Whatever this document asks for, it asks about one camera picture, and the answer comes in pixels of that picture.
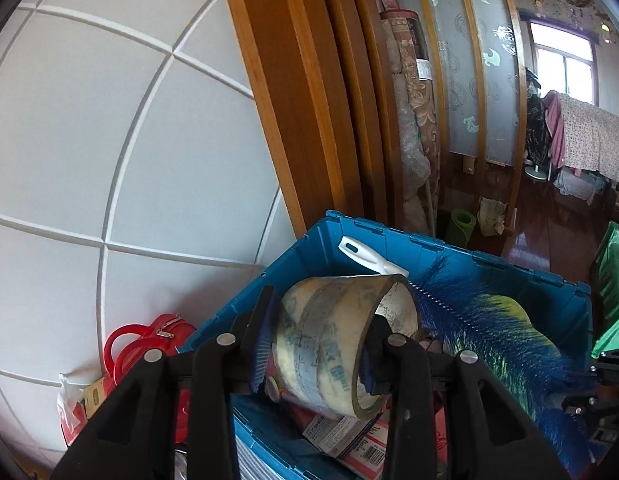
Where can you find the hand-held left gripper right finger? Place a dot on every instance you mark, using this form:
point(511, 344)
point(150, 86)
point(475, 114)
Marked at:
point(377, 365)

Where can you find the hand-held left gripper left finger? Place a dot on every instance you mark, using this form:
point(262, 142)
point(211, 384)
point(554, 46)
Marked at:
point(262, 360)

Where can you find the clear packing tape roll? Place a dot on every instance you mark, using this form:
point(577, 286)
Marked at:
point(319, 340)

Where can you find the pink tissue pack with barcode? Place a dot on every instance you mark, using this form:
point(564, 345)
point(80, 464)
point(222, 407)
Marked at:
point(349, 440)

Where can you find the blue plastic crate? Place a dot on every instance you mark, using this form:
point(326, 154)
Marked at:
point(309, 255)

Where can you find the green plush toy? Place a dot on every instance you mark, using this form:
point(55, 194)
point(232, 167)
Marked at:
point(514, 310)

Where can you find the green plastic bag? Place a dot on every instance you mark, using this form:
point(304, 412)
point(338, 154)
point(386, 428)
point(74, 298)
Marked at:
point(614, 280)

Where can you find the green rolled mat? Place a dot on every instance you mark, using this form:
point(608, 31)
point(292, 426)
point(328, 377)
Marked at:
point(459, 225)

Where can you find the crumpled paper bag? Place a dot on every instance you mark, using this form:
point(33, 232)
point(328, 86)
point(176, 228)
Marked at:
point(492, 217)

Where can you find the red and white plastic bag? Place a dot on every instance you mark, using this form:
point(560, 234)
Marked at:
point(72, 410)

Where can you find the rolled patterned carpet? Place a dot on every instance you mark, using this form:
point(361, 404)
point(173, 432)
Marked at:
point(414, 110)

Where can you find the hanging floral cloth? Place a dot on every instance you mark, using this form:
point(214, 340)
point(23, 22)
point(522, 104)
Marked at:
point(594, 135)

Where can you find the hanging pink garment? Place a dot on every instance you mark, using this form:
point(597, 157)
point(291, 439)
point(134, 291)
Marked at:
point(554, 125)

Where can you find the hanging dark clothes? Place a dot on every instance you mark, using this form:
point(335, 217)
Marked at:
point(535, 120)

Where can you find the frosted glass partition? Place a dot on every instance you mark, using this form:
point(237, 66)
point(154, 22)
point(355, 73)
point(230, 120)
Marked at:
point(469, 60)

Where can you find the window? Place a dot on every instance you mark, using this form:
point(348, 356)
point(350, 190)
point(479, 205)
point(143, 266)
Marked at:
point(564, 70)

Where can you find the wooden frame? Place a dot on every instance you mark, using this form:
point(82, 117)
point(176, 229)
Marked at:
point(289, 85)

